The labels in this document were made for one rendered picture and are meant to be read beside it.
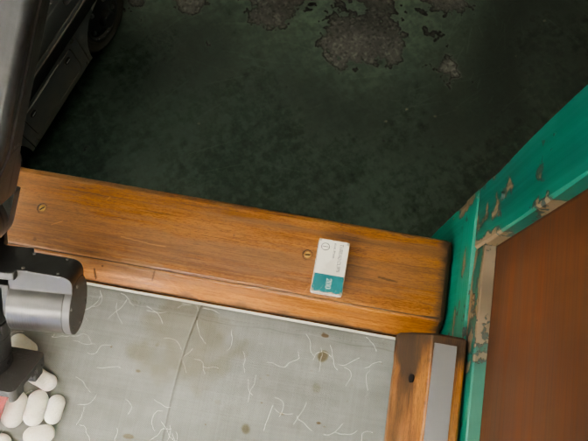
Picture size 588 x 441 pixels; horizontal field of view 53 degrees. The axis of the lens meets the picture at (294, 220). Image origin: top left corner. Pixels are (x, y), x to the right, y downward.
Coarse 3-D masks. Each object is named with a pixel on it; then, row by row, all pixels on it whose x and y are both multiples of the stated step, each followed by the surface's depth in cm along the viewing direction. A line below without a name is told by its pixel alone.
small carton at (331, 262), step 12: (324, 240) 67; (324, 252) 67; (336, 252) 67; (348, 252) 67; (324, 264) 66; (336, 264) 66; (312, 276) 66; (324, 276) 66; (336, 276) 66; (312, 288) 66; (324, 288) 66; (336, 288) 66
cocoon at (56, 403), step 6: (54, 396) 65; (60, 396) 65; (48, 402) 65; (54, 402) 65; (60, 402) 65; (48, 408) 65; (54, 408) 64; (60, 408) 65; (48, 414) 64; (54, 414) 64; (60, 414) 65; (48, 420) 64; (54, 420) 64
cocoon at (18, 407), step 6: (24, 396) 65; (6, 402) 64; (12, 402) 64; (18, 402) 64; (24, 402) 65; (6, 408) 64; (12, 408) 64; (18, 408) 64; (24, 408) 65; (6, 414) 64; (12, 414) 64; (18, 414) 64; (6, 420) 64; (12, 420) 64; (18, 420) 64; (6, 426) 64; (12, 426) 64
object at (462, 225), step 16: (464, 208) 68; (448, 224) 74; (464, 224) 66; (448, 240) 73; (464, 240) 65; (464, 256) 64; (464, 272) 63; (448, 288) 69; (464, 288) 62; (448, 304) 68; (464, 304) 61; (448, 320) 67; (464, 320) 60; (464, 336) 59
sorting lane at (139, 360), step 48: (96, 288) 70; (48, 336) 68; (96, 336) 68; (144, 336) 68; (192, 336) 68; (240, 336) 68; (288, 336) 69; (336, 336) 69; (384, 336) 69; (96, 384) 67; (144, 384) 67; (192, 384) 67; (240, 384) 67; (288, 384) 67; (336, 384) 67; (384, 384) 67; (0, 432) 65; (96, 432) 66; (144, 432) 66; (192, 432) 66; (240, 432) 66; (288, 432) 66; (336, 432) 66; (384, 432) 66
